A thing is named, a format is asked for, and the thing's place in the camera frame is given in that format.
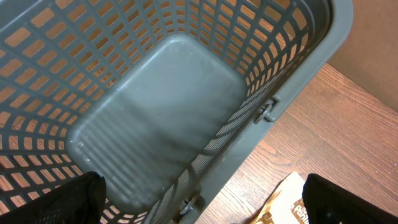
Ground brown snack bag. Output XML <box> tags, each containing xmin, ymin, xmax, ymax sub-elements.
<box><xmin>251</xmin><ymin>172</ymin><xmax>309</xmax><ymax>224</ymax></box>

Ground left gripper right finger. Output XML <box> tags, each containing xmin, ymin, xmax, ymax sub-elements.
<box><xmin>302</xmin><ymin>174</ymin><xmax>397</xmax><ymax>224</ymax></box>

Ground grey plastic mesh basket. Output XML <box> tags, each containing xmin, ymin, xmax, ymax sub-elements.
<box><xmin>1</xmin><ymin>0</ymin><xmax>353</xmax><ymax>223</ymax></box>

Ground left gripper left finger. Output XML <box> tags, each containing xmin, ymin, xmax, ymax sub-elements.
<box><xmin>1</xmin><ymin>171</ymin><xmax>106</xmax><ymax>224</ymax></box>

